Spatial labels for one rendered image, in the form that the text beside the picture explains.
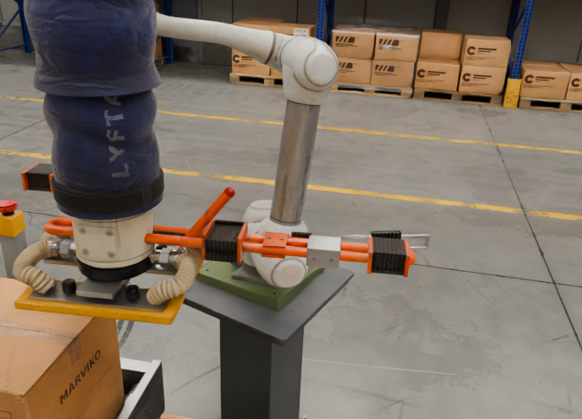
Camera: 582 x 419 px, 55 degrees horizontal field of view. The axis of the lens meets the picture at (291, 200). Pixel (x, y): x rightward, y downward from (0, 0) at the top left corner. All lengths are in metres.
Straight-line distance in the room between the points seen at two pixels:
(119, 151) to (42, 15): 0.27
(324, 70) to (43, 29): 0.75
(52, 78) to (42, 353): 0.69
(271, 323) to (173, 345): 1.20
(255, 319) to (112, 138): 0.94
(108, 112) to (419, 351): 2.29
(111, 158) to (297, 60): 0.65
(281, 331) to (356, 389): 1.01
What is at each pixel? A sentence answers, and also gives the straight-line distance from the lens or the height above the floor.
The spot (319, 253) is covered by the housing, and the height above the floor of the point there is 1.28.
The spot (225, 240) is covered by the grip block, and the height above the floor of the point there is 1.30.
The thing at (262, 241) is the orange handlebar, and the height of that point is 1.27.
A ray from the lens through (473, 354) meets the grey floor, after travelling 3.11.
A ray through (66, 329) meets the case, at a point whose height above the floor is 0.95.
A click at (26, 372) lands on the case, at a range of 1.46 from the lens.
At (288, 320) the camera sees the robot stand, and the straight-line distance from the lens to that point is 1.86.
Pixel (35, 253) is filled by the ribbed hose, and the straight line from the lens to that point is 1.35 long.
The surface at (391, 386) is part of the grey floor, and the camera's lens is 2.80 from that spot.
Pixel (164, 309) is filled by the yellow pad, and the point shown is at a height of 1.16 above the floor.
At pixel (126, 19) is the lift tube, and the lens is 1.07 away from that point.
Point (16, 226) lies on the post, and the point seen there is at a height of 0.96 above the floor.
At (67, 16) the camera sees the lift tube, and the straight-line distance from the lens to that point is 1.06.
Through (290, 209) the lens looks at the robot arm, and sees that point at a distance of 1.69.
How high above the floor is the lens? 1.85
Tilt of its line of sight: 24 degrees down
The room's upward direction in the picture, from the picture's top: 2 degrees clockwise
